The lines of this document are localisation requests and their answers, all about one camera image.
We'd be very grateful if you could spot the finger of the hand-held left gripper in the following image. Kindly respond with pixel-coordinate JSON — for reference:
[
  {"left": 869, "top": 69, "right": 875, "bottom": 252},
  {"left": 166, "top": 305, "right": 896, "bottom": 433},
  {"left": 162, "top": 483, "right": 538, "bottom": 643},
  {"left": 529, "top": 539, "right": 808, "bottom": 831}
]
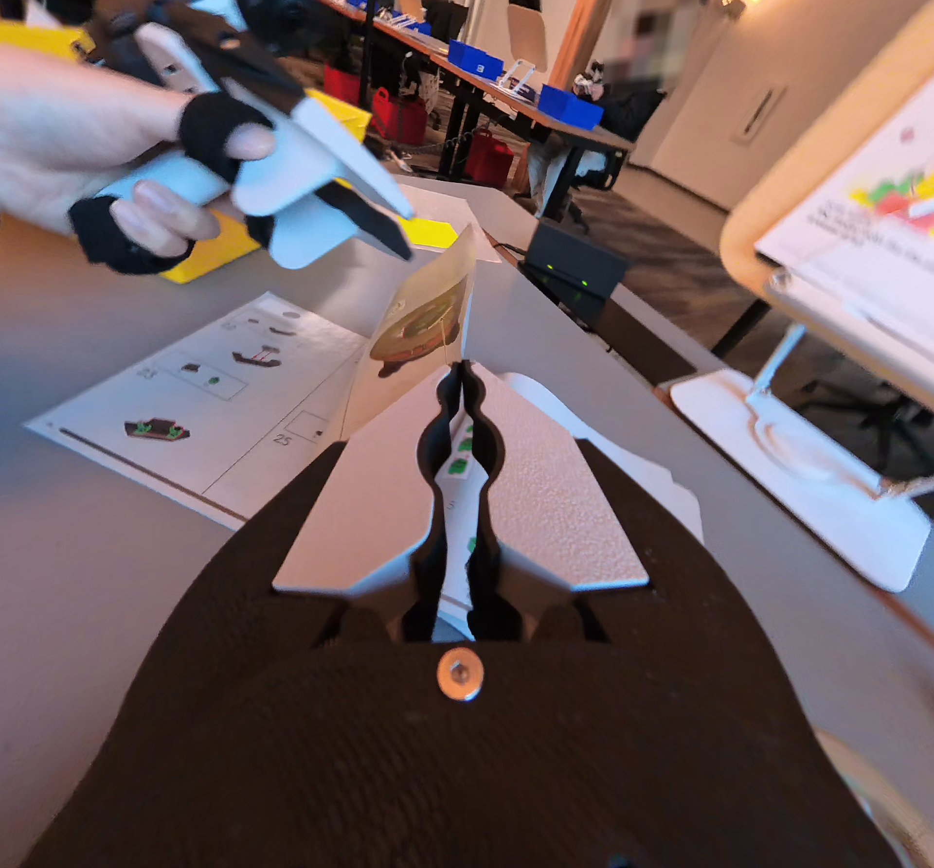
[
  {"left": 219, "top": 76, "right": 418, "bottom": 221},
  {"left": 269, "top": 181, "right": 414, "bottom": 271}
]

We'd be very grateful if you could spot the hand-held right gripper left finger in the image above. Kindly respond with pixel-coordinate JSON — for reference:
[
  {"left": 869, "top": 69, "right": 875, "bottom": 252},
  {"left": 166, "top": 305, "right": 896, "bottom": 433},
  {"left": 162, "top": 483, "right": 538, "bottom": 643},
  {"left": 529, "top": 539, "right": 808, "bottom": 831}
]
[{"left": 271, "top": 362, "right": 464, "bottom": 614}]

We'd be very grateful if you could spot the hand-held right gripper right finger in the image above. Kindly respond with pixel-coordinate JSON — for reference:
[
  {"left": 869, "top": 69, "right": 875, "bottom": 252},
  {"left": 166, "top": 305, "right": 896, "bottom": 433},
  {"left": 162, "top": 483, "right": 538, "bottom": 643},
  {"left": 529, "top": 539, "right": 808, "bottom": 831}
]
[{"left": 462, "top": 360, "right": 650, "bottom": 620}]

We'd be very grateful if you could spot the white instruction booklet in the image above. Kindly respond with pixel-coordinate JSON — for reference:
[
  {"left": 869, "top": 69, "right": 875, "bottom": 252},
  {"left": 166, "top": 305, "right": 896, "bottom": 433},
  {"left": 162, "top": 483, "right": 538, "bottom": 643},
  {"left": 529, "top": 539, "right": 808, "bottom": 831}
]
[{"left": 25, "top": 222, "right": 705, "bottom": 639}]

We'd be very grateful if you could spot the long wooden desk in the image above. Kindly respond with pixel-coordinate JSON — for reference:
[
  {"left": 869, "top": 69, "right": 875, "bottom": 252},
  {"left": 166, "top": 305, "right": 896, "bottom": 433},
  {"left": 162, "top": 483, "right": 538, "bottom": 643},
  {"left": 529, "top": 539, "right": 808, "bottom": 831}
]
[
  {"left": 314, "top": 0, "right": 449, "bottom": 176},
  {"left": 431, "top": 51, "right": 636, "bottom": 220}
]

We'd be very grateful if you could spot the grey desk with black legs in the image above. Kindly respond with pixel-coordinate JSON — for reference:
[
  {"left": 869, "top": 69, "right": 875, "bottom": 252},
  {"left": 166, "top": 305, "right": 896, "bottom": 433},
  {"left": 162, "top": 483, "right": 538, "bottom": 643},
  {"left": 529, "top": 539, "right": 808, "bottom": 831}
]
[{"left": 584, "top": 277, "right": 934, "bottom": 636}]

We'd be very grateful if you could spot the person's left hand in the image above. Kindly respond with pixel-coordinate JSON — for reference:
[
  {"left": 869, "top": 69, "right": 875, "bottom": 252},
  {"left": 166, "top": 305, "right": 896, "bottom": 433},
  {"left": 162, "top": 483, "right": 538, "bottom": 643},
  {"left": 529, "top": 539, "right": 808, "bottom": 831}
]
[{"left": 0, "top": 44, "right": 278, "bottom": 260}]

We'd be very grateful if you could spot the red case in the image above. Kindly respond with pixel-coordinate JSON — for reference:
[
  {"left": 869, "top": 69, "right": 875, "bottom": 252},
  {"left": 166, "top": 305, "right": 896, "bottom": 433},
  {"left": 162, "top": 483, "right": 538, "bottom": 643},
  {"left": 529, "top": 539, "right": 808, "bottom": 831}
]
[
  {"left": 465, "top": 127, "right": 515, "bottom": 187},
  {"left": 323, "top": 64, "right": 362, "bottom": 106},
  {"left": 372, "top": 86, "right": 429, "bottom": 147}
]

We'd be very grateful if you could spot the yellow plastic bin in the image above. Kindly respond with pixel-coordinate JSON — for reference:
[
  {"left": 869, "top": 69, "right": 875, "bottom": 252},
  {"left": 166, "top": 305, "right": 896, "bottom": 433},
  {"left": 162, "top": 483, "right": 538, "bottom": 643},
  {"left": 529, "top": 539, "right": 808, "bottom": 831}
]
[{"left": 0, "top": 18, "right": 373, "bottom": 284}]

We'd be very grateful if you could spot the black floor lamp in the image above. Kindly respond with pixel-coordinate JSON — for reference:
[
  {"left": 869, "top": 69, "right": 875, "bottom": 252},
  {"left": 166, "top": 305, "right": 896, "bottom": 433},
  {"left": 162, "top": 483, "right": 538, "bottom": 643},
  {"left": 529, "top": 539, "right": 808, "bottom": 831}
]
[{"left": 359, "top": 0, "right": 388, "bottom": 92}]

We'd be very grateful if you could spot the stand with beige board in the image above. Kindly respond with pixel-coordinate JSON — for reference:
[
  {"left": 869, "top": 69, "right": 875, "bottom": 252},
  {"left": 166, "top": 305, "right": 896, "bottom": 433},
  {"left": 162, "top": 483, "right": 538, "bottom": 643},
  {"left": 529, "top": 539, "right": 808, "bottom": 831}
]
[{"left": 500, "top": 0, "right": 550, "bottom": 94}]

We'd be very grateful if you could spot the white stand with wooden board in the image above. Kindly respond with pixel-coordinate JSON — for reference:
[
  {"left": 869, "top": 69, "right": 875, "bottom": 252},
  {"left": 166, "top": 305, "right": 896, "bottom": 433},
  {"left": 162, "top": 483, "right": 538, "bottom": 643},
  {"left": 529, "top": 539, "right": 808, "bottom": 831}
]
[{"left": 668, "top": 18, "right": 934, "bottom": 595}]

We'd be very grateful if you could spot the black power box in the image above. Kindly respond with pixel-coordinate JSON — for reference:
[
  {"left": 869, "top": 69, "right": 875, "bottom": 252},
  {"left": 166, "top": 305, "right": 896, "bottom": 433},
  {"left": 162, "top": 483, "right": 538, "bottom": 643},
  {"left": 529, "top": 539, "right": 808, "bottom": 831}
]
[{"left": 521, "top": 221, "right": 630, "bottom": 325}]

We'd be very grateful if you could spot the black office chair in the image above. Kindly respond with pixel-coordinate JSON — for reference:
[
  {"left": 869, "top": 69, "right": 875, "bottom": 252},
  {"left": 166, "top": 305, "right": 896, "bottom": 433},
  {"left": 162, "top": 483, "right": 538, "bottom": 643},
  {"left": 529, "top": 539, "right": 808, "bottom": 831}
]
[
  {"left": 795, "top": 372, "right": 934, "bottom": 482},
  {"left": 565, "top": 86, "right": 668, "bottom": 192}
]

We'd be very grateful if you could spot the printed paper sheet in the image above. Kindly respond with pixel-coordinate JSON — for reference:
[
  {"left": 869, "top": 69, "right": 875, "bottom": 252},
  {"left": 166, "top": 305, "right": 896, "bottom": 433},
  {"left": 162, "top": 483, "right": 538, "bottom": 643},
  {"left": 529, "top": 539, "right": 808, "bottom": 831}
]
[{"left": 754, "top": 76, "right": 934, "bottom": 373}]

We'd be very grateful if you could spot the wooden post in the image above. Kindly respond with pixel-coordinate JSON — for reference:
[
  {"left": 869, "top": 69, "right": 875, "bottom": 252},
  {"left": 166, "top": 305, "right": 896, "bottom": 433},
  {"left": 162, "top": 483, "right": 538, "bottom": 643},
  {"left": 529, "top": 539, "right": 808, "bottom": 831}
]
[{"left": 547, "top": 0, "right": 621, "bottom": 90}]

